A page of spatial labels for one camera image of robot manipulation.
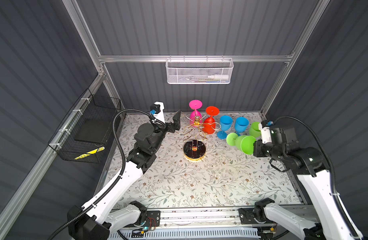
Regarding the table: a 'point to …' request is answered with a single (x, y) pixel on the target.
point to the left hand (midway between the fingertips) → (171, 109)
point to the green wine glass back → (245, 143)
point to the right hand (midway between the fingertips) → (256, 145)
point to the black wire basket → (83, 136)
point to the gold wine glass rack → (194, 148)
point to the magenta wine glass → (196, 116)
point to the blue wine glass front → (241, 124)
